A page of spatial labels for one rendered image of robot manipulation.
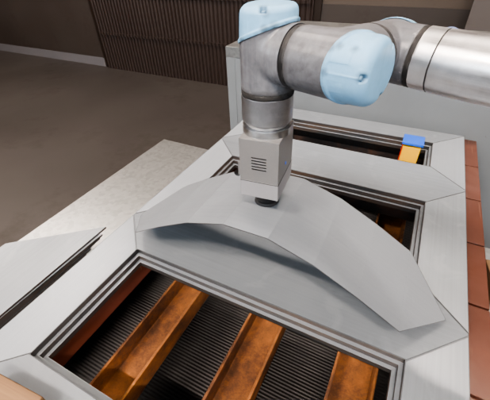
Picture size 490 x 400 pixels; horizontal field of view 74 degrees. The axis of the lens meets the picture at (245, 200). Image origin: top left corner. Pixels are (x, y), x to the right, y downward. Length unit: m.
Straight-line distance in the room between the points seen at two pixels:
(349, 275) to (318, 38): 0.34
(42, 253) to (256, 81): 0.71
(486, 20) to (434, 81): 2.72
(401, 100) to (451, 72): 0.85
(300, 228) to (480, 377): 0.37
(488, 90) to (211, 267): 0.54
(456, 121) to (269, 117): 0.96
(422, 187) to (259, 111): 0.63
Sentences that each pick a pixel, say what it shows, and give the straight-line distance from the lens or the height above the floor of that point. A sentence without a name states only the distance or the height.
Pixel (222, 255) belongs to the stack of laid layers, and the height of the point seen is 0.85.
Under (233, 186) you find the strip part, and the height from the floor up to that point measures 1.00.
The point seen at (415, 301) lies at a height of 0.90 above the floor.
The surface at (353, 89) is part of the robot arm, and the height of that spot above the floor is 1.26.
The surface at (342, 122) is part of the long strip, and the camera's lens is 1.28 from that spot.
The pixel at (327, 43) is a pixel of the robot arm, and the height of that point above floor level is 1.30.
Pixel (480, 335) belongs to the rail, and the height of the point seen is 0.83.
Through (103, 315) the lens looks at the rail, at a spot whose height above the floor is 0.77.
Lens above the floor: 1.38
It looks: 38 degrees down
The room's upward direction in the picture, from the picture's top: 2 degrees counter-clockwise
